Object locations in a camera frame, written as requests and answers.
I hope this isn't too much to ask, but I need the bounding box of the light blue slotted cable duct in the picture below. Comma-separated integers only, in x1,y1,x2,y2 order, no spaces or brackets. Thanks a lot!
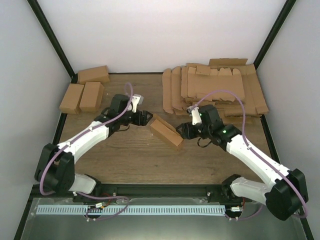
35,204,226,216

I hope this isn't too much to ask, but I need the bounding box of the right black corner post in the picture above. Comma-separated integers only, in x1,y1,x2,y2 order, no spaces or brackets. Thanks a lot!
253,0,296,70

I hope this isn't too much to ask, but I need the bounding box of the cardboard box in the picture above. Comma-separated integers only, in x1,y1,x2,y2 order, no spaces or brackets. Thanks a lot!
78,65,110,84
150,114,184,152
79,82,105,113
59,83,84,115

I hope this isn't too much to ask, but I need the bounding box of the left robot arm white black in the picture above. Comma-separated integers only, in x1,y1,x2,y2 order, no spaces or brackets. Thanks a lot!
34,94,153,202

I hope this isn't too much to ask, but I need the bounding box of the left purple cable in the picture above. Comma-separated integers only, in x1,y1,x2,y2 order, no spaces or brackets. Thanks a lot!
39,82,134,222

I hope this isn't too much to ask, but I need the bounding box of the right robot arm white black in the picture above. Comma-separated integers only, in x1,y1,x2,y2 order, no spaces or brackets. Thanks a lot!
176,105,309,221

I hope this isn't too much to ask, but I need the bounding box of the black corner post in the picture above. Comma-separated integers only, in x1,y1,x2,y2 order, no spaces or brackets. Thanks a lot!
253,0,296,70
27,0,78,83

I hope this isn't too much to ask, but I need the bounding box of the black aluminium frame rail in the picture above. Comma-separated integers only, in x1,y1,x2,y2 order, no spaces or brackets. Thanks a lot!
29,182,298,201

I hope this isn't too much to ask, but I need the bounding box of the left black corner post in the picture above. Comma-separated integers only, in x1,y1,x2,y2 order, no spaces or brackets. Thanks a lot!
27,0,78,83

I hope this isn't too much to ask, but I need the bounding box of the stack of flat cardboard sheets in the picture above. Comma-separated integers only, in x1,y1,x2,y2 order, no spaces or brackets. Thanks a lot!
162,58,269,123

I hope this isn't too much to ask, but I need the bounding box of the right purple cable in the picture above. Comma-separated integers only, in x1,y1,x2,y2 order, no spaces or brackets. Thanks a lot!
188,89,309,222

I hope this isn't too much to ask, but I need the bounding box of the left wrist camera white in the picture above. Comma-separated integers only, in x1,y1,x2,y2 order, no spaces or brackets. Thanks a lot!
128,94,144,113

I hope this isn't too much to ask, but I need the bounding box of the folded cardboard box back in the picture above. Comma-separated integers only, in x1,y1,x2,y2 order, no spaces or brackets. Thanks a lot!
78,65,110,84

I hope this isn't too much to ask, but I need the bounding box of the purple cable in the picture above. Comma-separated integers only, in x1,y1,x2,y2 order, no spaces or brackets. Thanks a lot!
188,89,309,222
39,82,134,222

